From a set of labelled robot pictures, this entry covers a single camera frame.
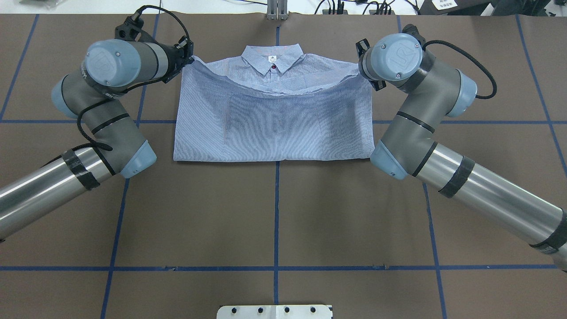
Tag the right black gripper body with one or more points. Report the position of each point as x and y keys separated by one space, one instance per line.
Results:
x=363 y=48

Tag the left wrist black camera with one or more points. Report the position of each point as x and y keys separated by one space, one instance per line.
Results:
x=132 y=31

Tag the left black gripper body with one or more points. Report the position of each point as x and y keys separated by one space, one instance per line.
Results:
x=174 y=60

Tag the wrist black camera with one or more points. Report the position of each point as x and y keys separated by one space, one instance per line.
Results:
x=412 y=30
x=132 y=31

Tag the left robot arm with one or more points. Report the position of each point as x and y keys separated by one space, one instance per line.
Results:
x=114 y=144

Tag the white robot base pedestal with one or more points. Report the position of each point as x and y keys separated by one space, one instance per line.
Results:
x=297 y=311

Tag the light blue striped shirt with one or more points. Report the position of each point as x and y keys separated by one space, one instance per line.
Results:
x=273 y=104

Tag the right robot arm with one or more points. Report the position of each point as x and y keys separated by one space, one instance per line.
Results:
x=436 y=90

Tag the aluminium frame post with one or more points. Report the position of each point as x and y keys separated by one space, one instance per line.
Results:
x=277 y=10

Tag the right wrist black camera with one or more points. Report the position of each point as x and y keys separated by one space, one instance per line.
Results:
x=412 y=30

